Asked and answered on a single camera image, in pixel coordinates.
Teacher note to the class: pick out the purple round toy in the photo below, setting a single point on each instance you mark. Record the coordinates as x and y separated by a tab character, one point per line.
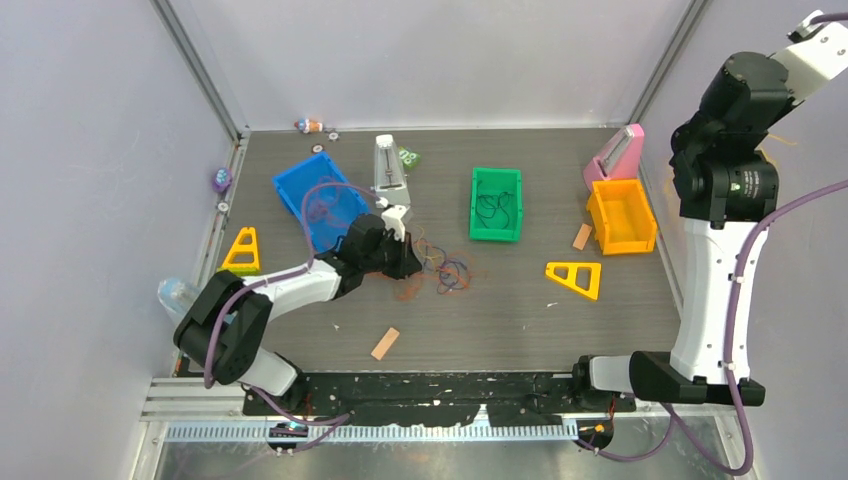
222	180

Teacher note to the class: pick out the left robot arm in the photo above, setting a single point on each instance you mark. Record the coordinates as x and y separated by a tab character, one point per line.
221	326

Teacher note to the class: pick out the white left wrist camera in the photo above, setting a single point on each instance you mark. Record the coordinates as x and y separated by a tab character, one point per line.
394	217

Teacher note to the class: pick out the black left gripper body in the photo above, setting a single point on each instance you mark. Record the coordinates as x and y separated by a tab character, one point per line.
386	259

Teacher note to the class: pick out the yellow triangular plastic frame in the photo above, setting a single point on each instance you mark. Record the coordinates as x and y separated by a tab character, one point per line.
582	278

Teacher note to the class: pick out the green plastic bin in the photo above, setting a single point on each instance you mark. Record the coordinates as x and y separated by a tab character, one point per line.
496	205

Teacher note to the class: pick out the flat wooden block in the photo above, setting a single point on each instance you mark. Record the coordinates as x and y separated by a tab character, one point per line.
385	343

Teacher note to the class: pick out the orange plastic bin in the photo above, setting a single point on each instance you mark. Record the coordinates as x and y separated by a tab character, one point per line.
622	217

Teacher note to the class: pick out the pink metronome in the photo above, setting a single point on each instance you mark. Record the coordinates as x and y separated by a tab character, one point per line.
618	159

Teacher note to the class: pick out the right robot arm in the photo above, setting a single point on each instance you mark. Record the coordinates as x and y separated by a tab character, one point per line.
728	194

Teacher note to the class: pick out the clear plastic bottle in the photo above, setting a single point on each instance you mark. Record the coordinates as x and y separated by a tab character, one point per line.
177	297

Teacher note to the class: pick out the yellow triangle on green base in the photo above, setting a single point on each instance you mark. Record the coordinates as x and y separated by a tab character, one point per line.
243	258

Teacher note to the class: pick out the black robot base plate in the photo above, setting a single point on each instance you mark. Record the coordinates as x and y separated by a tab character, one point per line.
438	399

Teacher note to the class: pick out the small clown figurine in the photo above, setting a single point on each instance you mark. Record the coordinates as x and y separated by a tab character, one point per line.
308	126

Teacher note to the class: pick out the small wooden block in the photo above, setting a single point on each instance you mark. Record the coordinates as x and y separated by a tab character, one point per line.
582	237

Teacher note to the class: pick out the blue plastic bin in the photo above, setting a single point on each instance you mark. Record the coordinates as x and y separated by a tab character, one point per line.
328	211

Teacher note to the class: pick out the green monster toy block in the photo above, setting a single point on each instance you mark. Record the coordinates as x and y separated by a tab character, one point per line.
408	158

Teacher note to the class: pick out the white metronome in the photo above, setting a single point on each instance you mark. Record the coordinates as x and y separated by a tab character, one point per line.
389	174

